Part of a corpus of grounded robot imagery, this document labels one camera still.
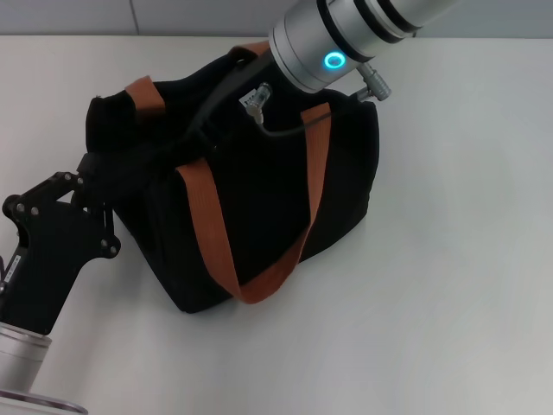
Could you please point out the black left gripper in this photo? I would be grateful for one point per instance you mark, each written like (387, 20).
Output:
(47, 268)

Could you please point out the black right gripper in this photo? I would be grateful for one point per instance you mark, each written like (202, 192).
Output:
(246, 93)

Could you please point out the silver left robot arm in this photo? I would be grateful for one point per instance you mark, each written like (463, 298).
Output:
(21, 359)

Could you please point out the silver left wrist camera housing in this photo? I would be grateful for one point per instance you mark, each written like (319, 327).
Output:
(39, 406)

